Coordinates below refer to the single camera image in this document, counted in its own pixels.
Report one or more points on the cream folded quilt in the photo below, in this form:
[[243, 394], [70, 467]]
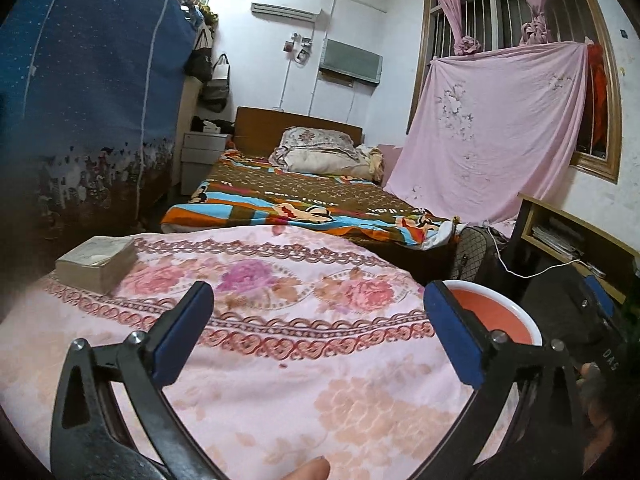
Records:
[[371, 160]]

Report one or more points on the black handbag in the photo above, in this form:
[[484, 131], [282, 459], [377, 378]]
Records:
[[199, 62]]

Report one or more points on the wooden bed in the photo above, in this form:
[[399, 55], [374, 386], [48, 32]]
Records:
[[260, 122]]

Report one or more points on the pile of clothes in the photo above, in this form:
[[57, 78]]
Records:
[[206, 10]]

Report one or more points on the pink floral blanket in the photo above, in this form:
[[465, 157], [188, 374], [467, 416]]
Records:
[[300, 360]]

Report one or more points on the orange basin with white rim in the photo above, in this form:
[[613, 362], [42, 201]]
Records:
[[495, 310]]

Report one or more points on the person's right hand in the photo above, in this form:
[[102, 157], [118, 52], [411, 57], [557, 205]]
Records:
[[602, 425]]

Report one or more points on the beige tissue pack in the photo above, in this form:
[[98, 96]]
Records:
[[97, 262]]

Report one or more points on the green cloth covered wall unit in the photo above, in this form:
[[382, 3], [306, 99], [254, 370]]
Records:
[[350, 60]]

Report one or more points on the person's left hand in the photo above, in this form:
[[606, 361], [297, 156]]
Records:
[[307, 470]]

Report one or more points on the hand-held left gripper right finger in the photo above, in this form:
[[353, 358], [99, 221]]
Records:
[[452, 335]]

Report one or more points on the white nightstand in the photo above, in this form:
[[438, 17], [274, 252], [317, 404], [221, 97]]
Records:
[[202, 160]]

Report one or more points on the white air conditioner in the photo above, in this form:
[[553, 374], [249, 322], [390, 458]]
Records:
[[285, 5]]

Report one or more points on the grey handbag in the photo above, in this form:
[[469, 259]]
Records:
[[216, 90]]

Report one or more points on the stack of papers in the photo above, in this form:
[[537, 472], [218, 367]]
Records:
[[557, 240]]

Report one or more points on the pink hanging sheet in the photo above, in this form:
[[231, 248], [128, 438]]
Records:
[[490, 135]]

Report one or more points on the blue fabric wardrobe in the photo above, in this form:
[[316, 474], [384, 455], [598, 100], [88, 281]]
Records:
[[90, 85]]

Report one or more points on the wooden desk with shelf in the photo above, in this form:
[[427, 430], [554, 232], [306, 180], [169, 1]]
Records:
[[605, 240]]

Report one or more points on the floral pillow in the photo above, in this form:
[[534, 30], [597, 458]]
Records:
[[315, 152]]

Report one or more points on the checkered patterned bag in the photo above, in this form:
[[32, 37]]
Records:
[[475, 255]]

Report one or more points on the colourful patterned blanket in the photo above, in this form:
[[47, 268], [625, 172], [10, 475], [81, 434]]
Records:
[[300, 200]]

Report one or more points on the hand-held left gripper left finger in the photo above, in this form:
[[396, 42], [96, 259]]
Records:
[[180, 330]]

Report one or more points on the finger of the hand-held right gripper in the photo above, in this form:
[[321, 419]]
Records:
[[599, 294]]

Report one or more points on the black cloth on nightstand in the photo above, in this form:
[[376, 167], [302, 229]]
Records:
[[210, 125]]

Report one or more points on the barred window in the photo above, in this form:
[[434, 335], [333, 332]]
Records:
[[500, 0]]

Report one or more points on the wall socket with chargers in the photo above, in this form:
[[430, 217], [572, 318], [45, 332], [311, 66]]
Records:
[[299, 50]]

